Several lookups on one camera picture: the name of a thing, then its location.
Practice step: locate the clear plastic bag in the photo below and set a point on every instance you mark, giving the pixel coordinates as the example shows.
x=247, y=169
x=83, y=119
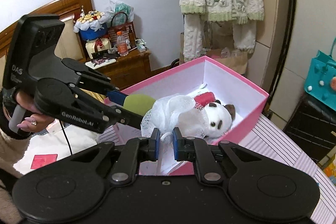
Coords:
x=120, y=7

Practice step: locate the woven basket bag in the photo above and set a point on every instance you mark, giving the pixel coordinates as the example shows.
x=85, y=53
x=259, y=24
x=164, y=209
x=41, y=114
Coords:
x=127, y=27

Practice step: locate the beige tall cabinet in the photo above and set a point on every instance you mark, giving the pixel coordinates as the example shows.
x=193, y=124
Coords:
x=315, y=3

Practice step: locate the wooden headboard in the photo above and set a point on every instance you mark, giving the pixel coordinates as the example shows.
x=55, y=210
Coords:
x=71, y=3

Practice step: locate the red fluffy pouf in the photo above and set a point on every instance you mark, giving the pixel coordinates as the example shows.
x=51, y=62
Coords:
x=204, y=98

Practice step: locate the striped tablecloth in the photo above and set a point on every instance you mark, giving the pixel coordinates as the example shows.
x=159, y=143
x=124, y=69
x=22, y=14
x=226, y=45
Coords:
x=275, y=145

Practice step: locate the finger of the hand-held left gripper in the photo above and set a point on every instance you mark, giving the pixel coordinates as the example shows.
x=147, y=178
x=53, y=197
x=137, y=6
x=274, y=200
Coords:
x=128, y=116
x=116, y=96

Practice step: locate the white mesh bath pouf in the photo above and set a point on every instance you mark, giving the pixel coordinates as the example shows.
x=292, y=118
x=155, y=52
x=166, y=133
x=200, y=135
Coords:
x=170, y=111

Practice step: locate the person's left hand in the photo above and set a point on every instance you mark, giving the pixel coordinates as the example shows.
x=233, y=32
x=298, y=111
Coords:
x=39, y=121

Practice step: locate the wooden nightstand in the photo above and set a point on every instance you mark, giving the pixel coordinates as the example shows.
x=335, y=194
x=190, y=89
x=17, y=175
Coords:
x=126, y=69

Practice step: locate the orange drink bottle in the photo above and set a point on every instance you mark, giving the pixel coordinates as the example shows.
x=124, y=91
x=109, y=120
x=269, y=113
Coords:
x=122, y=45

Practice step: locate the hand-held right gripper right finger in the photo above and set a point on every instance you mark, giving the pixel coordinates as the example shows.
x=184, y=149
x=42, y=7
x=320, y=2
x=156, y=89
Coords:
x=175, y=144

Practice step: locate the brown paper bag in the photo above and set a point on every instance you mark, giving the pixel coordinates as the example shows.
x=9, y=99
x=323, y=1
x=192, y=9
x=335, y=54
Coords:
x=236, y=61

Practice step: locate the fluffy white pajama pants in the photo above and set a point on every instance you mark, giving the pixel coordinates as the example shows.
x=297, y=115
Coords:
x=191, y=37

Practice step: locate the pink cardboard box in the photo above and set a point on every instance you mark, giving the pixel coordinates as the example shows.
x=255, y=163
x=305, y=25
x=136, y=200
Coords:
x=225, y=77

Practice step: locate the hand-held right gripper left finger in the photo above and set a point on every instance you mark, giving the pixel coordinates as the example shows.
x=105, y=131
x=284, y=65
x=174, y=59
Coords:
x=157, y=144

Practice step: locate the teal tote bag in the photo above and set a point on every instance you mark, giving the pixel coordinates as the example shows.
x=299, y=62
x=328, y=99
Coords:
x=320, y=74

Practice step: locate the flower bouquet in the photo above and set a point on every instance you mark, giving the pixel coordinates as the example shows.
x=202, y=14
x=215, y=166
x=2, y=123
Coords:
x=89, y=26

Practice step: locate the colourful gift bag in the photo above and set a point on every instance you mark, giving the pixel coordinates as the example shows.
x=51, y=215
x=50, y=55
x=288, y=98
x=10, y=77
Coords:
x=330, y=167

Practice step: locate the black suitcase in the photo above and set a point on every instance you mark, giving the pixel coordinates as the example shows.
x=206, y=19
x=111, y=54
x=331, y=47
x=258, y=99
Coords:
x=309, y=129

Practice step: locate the black clothes rack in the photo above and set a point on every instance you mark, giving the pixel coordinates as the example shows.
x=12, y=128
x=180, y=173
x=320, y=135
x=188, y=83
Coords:
x=292, y=3

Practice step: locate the green fuzzy ball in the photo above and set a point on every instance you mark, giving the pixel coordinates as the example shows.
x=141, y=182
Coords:
x=139, y=103

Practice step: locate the cream handbag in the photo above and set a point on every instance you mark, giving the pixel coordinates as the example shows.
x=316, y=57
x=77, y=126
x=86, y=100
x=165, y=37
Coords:
x=92, y=48

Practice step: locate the panda plush toy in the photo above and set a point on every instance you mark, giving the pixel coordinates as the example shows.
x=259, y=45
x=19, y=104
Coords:
x=218, y=116

